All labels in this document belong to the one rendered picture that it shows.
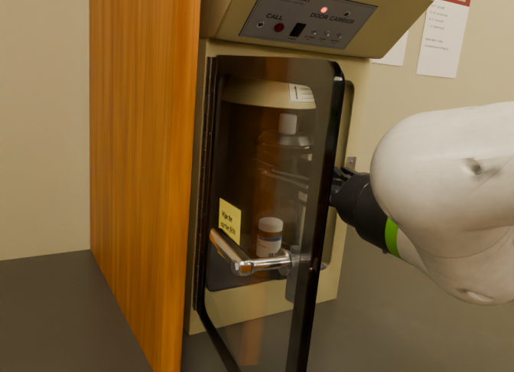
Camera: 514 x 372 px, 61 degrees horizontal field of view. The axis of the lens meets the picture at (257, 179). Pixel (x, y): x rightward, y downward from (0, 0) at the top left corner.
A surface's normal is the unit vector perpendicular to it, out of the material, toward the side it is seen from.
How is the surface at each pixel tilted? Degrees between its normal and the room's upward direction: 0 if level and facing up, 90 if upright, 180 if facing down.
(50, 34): 90
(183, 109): 90
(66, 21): 90
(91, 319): 0
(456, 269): 130
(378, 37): 135
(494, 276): 112
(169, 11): 90
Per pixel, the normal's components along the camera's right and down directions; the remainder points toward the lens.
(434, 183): -0.51, 0.20
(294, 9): 0.29, 0.87
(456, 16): 0.51, 0.25
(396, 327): 0.09, -0.97
